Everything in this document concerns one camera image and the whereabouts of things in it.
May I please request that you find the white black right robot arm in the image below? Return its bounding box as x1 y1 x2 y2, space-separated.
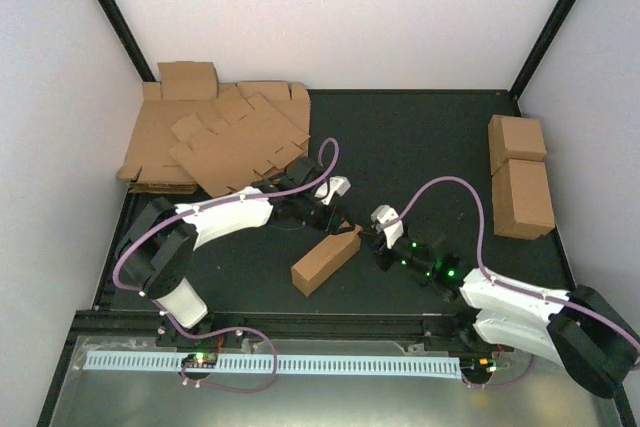
370 232 639 398

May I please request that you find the light blue slotted cable duct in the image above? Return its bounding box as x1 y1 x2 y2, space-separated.
83 351 462 380

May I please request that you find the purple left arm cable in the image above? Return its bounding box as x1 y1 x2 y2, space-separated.
110 137 341 346

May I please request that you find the black right corner frame post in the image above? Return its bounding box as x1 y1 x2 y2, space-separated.
509 0 577 100

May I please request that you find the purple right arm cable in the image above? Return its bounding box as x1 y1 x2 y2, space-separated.
394 176 640 391

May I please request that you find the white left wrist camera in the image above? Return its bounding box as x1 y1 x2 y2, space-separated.
314 176 351 206

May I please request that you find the black corner frame post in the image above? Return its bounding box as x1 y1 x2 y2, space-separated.
97 0 156 82
509 0 577 100

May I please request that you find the stack of flat cardboard blanks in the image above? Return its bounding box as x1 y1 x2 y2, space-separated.
117 81 311 197

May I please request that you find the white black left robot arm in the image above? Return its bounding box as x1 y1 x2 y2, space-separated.
114 157 355 346

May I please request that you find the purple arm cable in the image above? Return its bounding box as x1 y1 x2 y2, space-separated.
394 176 640 391
110 137 341 346

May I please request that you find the small folded cardboard box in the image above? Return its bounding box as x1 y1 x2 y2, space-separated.
158 61 219 101

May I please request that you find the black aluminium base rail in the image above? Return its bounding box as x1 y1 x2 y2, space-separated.
67 310 461 351

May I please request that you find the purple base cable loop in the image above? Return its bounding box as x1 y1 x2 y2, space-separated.
174 327 279 394

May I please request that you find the folded cardboard box front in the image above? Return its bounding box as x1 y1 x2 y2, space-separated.
492 159 555 240

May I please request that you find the metal base plate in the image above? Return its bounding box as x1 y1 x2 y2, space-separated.
43 339 621 426

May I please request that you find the black left corner frame post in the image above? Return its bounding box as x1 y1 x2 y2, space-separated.
97 0 156 82

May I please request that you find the loose top cardboard blank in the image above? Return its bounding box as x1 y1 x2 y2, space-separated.
169 89 310 197

